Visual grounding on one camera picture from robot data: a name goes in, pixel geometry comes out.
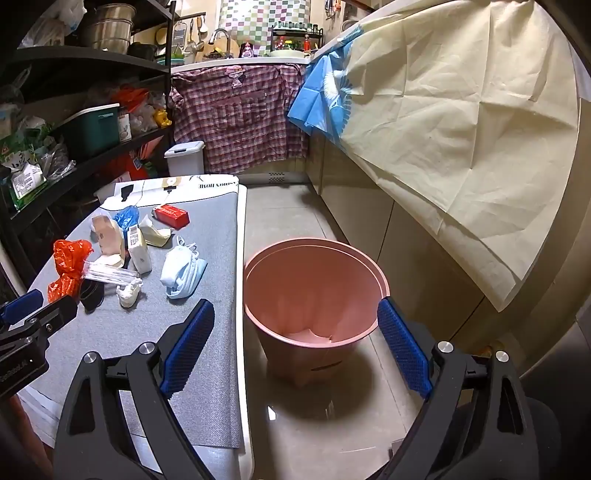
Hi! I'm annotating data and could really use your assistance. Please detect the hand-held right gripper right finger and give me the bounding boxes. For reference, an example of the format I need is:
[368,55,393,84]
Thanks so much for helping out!
[377,298,541,480]

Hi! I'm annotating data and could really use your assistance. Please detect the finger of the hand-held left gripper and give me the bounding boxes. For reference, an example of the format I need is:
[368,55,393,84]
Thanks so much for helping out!
[0,290,78,346]

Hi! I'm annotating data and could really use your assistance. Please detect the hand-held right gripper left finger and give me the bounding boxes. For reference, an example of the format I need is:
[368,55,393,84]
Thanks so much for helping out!
[52,299,216,480]

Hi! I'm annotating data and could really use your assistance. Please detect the orange plastic bag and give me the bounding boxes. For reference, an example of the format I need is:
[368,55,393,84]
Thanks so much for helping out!
[47,239,94,304]

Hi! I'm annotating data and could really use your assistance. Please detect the blue face mask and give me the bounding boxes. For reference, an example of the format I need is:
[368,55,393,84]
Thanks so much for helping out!
[165,257,208,301]

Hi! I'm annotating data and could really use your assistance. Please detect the black printed packet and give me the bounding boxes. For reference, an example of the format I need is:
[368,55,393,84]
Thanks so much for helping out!
[78,281,105,311]

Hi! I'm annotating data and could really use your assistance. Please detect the white face mask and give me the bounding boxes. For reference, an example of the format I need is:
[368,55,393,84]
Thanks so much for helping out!
[159,235,200,291]

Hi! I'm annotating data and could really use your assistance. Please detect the white tissue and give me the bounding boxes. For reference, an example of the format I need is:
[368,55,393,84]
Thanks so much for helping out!
[115,277,143,308]

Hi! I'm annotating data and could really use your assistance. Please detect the small white carton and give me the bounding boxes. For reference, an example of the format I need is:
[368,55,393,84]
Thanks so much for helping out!
[126,224,153,274]

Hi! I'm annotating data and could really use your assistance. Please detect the pink plastic bucket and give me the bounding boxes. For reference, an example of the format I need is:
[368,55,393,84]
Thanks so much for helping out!
[243,239,391,386]

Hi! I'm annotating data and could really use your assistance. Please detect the beige packet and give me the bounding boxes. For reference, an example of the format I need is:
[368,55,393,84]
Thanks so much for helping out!
[91,216,126,268]

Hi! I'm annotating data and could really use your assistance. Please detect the cream paper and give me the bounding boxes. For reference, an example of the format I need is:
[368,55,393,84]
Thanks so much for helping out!
[139,215,175,249]

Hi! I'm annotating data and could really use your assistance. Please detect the blue plastic bag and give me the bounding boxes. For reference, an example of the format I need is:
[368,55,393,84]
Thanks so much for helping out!
[112,206,141,234]

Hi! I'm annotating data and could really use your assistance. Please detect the clear plastic wrapper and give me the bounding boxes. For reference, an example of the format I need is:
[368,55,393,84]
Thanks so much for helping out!
[82,261,141,284]

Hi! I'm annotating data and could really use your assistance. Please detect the grey printed tablecloth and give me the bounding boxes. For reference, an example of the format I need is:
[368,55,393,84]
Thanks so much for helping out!
[14,174,256,480]

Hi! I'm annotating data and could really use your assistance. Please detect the green printed packet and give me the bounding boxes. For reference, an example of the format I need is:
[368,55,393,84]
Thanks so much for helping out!
[0,122,49,210]

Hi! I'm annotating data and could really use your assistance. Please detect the red cardboard box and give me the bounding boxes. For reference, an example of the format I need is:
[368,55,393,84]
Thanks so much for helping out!
[152,204,191,230]

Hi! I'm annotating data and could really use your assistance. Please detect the clear plastic bags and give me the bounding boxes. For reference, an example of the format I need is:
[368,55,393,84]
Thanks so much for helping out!
[37,143,77,178]

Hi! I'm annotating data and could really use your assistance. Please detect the beige kitchen cabinet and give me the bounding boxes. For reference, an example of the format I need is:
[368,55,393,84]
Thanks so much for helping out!
[305,124,591,398]

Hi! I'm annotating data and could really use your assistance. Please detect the red bag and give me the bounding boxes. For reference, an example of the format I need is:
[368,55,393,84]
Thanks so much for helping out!
[115,152,158,183]

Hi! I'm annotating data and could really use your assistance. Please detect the green storage box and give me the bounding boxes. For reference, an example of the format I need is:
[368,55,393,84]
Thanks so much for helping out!
[54,102,122,160]

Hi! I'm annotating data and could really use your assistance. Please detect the white lidded bin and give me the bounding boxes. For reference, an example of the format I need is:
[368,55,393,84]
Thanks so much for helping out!
[164,141,206,177]

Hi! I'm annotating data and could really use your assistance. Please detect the red plaid shirt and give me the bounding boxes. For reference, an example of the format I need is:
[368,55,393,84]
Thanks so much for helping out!
[168,64,310,175]

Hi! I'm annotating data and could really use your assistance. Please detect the orange bag on shelf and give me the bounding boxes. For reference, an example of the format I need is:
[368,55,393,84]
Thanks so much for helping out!
[111,85,151,112]

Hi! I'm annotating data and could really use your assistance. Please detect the blue and cream patterned cloth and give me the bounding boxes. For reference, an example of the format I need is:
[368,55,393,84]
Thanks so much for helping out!
[287,0,580,312]

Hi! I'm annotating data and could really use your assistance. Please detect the black shelf rack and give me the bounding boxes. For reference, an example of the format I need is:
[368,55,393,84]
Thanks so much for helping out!
[0,0,181,278]

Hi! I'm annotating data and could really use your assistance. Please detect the stack of steel pots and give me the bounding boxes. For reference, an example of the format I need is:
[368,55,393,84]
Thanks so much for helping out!
[78,2,136,52]

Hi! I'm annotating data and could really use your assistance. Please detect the white kitchen counter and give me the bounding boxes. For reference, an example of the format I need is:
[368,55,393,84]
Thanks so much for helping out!
[170,0,416,75]

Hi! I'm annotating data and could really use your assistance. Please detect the white plastic bag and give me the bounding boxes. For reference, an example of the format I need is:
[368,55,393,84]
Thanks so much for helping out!
[28,0,88,47]

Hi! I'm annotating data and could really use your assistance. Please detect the chrome faucet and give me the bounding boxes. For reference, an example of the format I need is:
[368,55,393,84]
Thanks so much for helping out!
[210,28,233,58]

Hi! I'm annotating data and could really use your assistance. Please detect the black spice rack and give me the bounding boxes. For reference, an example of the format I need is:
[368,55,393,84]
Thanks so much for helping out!
[270,25,325,52]

